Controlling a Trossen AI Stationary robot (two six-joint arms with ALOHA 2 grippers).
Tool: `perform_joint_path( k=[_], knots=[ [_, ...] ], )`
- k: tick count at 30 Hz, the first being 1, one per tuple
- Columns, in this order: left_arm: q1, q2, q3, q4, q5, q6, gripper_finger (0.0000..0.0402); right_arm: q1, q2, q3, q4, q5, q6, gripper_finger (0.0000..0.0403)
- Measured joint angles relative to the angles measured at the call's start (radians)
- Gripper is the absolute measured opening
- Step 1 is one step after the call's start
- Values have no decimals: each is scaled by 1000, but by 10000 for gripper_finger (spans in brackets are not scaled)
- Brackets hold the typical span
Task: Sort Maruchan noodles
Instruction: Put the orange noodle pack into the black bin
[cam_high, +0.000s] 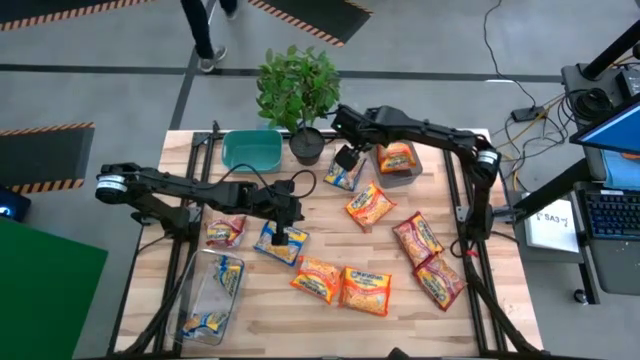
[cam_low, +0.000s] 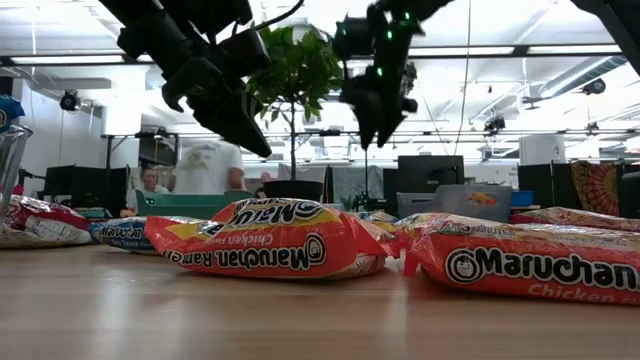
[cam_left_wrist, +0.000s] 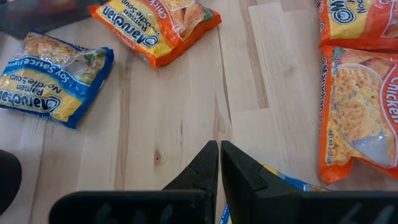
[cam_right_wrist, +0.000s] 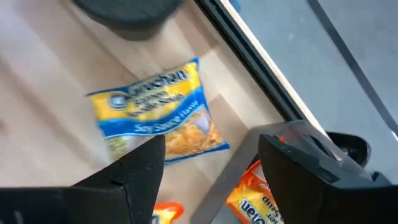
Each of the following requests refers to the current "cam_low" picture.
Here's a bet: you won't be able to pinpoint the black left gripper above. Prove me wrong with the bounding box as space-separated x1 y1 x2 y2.
117 12 274 159

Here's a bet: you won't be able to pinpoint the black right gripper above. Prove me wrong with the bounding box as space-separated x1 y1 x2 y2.
339 4 426 150

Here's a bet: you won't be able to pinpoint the blue soy sauce noodle packet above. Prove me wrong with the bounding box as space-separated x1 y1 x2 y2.
349 210 401 227
0 94 26 134
88 215 201 254

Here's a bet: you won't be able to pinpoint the orange chicken noodle packet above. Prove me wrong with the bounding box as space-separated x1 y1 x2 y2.
467 192 499 208
143 197 402 281
399 212 640 307

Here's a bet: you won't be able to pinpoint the red beef noodle packet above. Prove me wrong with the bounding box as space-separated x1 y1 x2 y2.
0 194 95 250
509 205 640 234

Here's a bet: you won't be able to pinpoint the person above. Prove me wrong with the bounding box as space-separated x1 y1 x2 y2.
119 167 171 219
172 139 247 196

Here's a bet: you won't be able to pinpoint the black folded stand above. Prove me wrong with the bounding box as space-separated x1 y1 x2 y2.
322 164 335 204

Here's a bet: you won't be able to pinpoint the potted green plant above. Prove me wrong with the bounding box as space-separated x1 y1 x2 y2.
247 24 346 202

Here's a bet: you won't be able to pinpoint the grey translucent plastic bin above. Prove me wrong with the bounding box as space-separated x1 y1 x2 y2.
397 184 515 225

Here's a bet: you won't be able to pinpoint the long ceiling light panel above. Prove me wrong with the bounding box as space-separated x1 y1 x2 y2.
527 44 621 55
408 46 516 57
9 54 126 65

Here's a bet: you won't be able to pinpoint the white square column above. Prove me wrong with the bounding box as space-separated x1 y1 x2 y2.
518 134 566 166

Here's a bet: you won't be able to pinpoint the black desk screens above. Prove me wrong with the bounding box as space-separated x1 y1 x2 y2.
43 165 129 210

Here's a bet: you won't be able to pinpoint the black office partition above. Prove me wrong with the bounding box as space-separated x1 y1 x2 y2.
517 162 584 211

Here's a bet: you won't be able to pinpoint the orange patterned cloth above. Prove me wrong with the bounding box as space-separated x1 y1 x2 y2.
571 160 621 215

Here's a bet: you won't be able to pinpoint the clear plastic bin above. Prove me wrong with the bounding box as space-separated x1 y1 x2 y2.
0 124 34 221

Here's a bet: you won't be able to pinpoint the black office chair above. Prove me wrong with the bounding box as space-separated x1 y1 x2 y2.
619 172 640 219

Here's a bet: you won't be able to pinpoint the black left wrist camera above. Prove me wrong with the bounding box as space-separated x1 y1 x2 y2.
219 28 274 76

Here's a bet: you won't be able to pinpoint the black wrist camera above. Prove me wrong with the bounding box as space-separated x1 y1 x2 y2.
219 28 274 76
332 17 375 62

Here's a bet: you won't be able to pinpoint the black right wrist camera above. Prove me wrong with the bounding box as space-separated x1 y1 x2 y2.
332 17 375 62

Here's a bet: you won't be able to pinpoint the black metal rig frame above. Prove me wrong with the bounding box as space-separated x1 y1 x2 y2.
99 130 181 199

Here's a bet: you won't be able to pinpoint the silver air duct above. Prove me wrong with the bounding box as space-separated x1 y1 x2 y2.
539 54 626 99

